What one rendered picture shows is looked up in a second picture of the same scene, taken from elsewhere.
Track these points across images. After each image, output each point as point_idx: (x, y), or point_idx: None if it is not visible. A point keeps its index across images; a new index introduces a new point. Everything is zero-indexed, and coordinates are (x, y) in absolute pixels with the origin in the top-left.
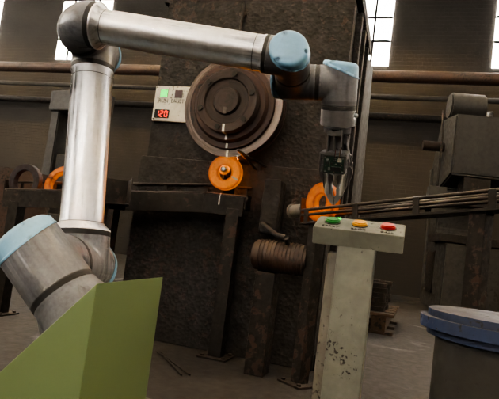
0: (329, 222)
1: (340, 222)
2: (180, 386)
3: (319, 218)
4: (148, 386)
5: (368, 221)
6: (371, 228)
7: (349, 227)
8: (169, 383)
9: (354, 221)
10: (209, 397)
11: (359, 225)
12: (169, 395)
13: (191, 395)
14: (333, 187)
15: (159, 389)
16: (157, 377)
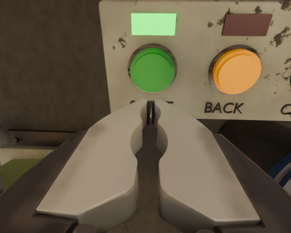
0: (144, 89)
1: (177, 66)
2: (32, 13)
3: (107, 47)
4: (14, 33)
5: (275, 9)
6: (262, 88)
7: (202, 101)
8: (21, 11)
9: (220, 78)
10: (63, 26)
11: (233, 93)
12: (38, 42)
13: (50, 30)
14: (138, 128)
15: (24, 34)
16: (2, 0)
